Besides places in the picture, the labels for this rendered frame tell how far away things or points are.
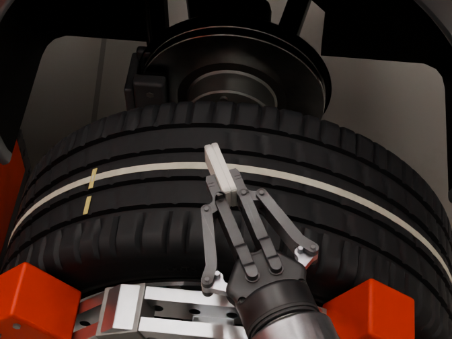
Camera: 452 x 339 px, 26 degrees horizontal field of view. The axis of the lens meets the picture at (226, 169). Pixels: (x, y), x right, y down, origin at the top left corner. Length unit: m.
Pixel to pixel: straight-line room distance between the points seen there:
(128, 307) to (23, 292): 0.13
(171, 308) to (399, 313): 0.27
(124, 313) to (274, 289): 0.26
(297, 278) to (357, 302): 0.16
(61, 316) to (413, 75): 1.91
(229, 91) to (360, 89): 1.30
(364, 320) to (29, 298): 0.39
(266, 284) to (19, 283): 0.35
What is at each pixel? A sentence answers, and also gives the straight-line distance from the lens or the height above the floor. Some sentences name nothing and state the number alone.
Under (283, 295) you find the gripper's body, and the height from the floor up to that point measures 1.31.
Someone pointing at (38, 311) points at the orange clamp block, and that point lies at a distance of 1.19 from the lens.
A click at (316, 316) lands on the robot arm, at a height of 1.31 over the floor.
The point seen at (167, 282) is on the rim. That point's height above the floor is 1.09.
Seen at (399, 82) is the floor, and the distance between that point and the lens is 2.91.
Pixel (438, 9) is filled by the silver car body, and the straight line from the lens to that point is 1.38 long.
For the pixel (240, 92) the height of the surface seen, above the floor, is 0.92.
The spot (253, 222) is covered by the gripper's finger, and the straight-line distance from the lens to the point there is 1.02.
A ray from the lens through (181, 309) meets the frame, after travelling 1.17.
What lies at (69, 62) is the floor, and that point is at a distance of 2.96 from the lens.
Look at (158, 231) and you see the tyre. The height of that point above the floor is 1.17.
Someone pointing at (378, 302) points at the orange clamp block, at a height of 1.16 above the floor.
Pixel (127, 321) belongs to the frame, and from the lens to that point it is 1.15.
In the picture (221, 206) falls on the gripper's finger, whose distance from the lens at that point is 1.03.
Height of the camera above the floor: 2.13
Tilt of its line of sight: 53 degrees down
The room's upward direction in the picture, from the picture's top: straight up
